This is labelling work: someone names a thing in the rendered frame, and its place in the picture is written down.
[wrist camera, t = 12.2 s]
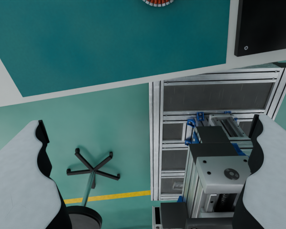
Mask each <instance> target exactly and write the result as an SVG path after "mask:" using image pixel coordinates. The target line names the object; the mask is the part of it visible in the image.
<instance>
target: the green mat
mask: <svg viewBox="0 0 286 229"><path fill-rule="evenodd" d="M145 2H146V0H145ZM145 2H144V1H143V0H0V59H1V61H2V63H3V65H4V66H5V68H6V70H7V71H8V73H9V75H10V76H11V78H12V80H13V82H14V83H15V85H16V87H17V88H18V90H19V92H20V93H21V95H22V97H28V96H33V95H41V94H46V93H52V92H58V91H63V90H71V89H76V88H82V87H88V86H93V85H101V84H106V83H112V82H118V81H123V80H131V79H136V78H142V77H148V76H153V75H161V74H167V73H172V72H178V71H184V70H191V69H197V68H202V67H208V66H214V65H221V64H226V57H227V39H228V25H229V12H230V0H173V2H172V3H170V4H168V5H165V6H161V7H155V6H153V5H152V6H151V5H149V4H147V3H145ZM149 3H150V2H149Z"/></svg>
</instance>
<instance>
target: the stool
mask: <svg viewBox="0 0 286 229"><path fill-rule="evenodd" d="M75 155H76V157H77V158H78V159H79V160H80V161H81V162H82V163H83V164H84V165H85V166H86V167H87V168H88V169H86V170H78V171H71V169H67V171H66V172H67V175H68V176H69V175H77V174H89V173H90V176H89V179H88V183H87V186H86V189H85V193H84V196H83V200H82V203H81V206H78V205H75V206H68V207H67V211H68V214H69V217H70V220H71V223H72V229H101V226H102V217H101V216H100V214H99V213H98V212H96V211H95V210H93V209H91V208H88V207H86V205H87V202H88V198H89V194H90V191H91V189H95V186H96V185H95V174H99V175H101V176H105V177H108V178H111V179H114V180H117V181H118V180H119V179H120V174H117V176H115V175H112V174H108V173H105V172H102V171H99V170H98V169H100V168H101V167H102V166H103V165H105V164H106V163H107V162H109V161H110V160H111V159H112V157H113V153H112V152H110V153H109V156H108V157H107V158H106V159H104V160H103V161H102V162H101V163H99V164H98V165H97V166H96V167H94V168H93V167H92V166H91V165H90V163H89V162H88V161H87V160H86V159H85V158H84V157H83V156H82V155H81V154H80V150H79V148H76V149H75Z"/></svg>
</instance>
